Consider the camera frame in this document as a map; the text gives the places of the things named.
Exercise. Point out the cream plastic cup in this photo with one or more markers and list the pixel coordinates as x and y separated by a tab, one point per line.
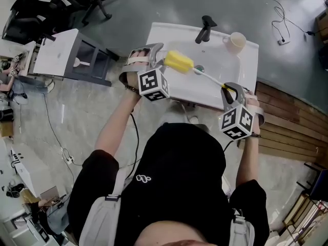
237	42

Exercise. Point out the yellow sponge brush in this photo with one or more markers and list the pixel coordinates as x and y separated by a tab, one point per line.
178	61

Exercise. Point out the white power strip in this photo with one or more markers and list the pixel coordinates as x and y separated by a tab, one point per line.
284	41
68	159

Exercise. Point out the person's white shoe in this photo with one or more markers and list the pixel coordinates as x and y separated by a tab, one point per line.
194	119

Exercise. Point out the wooden plank platform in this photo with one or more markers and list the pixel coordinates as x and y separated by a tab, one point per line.
294	127

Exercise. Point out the person's right forearm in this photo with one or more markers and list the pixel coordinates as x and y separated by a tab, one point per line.
248	163

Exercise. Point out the small cardboard box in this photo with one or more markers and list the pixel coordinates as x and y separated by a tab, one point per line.
323	27

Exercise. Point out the white side table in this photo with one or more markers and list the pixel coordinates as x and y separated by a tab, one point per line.
56	52

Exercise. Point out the person's black t-shirt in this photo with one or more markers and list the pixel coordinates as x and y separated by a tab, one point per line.
179	175

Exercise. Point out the person's left hand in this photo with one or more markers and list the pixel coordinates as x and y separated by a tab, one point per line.
141	52

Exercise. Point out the person's left forearm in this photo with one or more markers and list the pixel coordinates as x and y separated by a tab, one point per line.
115	127

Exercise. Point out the metal sink drain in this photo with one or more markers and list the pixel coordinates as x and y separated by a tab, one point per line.
200	69

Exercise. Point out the dark blue chair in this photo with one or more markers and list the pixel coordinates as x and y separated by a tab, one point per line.
320	183

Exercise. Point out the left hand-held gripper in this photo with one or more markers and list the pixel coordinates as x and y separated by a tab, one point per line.
152	84

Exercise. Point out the person's grey trousers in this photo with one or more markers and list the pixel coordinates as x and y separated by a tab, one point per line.
174	117

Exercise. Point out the clear drinking glass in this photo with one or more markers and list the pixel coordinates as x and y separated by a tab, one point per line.
166	65

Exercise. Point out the black power adapter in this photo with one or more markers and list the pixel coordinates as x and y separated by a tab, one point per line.
310	32

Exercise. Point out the white desk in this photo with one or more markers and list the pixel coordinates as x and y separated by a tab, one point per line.
18	168

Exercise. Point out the person's face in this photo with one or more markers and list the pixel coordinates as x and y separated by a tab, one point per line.
179	233

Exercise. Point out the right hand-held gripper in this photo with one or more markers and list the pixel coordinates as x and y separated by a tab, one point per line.
235	122

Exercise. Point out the black sink faucet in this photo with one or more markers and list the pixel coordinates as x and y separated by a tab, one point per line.
203	31

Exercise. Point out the wooden shelf rack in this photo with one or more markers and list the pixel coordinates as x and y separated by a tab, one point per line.
302	214

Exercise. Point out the white sink basin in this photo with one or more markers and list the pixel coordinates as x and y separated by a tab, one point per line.
217	68

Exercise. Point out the person's right hand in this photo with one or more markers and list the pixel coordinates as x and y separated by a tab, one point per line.
258	119

